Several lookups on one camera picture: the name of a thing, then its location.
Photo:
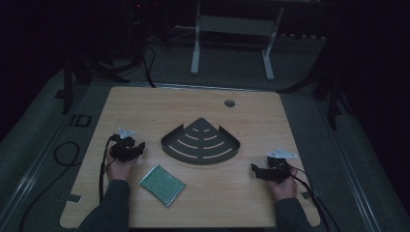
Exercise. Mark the green scouring pad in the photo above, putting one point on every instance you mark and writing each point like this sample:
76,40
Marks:
162,185

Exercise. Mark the person's right hand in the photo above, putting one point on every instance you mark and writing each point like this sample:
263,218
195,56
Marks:
285,190

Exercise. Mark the black metal stand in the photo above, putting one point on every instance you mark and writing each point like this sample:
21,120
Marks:
80,72

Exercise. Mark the dark metal corner shelf rack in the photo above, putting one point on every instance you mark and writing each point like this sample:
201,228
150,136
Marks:
200,145

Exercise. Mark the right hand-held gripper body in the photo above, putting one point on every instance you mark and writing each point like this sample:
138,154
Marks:
279,168

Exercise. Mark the person's left hand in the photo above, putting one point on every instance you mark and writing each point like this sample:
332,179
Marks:
120,170

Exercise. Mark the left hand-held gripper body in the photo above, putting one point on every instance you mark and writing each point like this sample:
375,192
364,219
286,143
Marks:
122,150

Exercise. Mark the white metal table frame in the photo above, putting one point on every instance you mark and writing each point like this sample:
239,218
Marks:
237,25

